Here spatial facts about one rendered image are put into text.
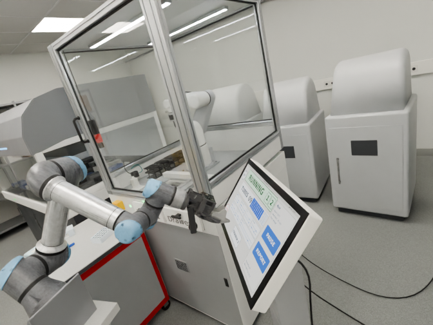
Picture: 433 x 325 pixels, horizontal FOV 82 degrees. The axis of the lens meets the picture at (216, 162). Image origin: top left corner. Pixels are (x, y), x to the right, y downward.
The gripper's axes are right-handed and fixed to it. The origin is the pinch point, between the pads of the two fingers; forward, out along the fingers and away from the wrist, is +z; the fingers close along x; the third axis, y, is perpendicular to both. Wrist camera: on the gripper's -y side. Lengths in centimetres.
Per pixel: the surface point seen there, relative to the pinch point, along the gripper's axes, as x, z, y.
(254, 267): -30.8, 1.3, 2.8
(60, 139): 117, -103, -34
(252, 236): -21.1, 1.2, 7.4
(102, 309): 2, -31, -58
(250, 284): -32.9, 1.3, -1.3
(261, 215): -19.5, 1.3, 14.8
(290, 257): -38.6, 3.5, 13.5
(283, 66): 303, 96, 146
